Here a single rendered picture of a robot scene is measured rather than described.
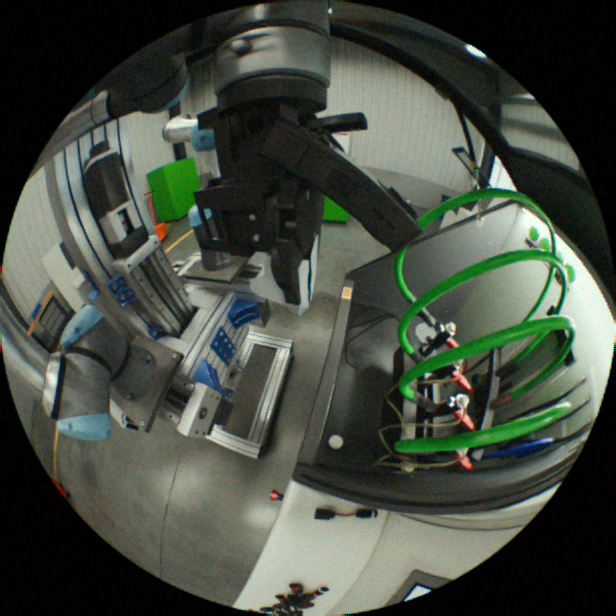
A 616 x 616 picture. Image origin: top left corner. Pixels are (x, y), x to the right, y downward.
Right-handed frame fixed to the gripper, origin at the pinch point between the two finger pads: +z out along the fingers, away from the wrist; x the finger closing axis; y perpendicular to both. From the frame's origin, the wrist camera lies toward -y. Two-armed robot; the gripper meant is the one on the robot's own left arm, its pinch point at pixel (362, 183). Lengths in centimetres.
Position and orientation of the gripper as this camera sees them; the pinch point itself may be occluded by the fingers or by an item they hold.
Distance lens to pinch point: 39.0
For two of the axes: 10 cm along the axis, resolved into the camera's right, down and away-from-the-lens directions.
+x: -4.5, 5.0, -7.3
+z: 5.3, 8.1, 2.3
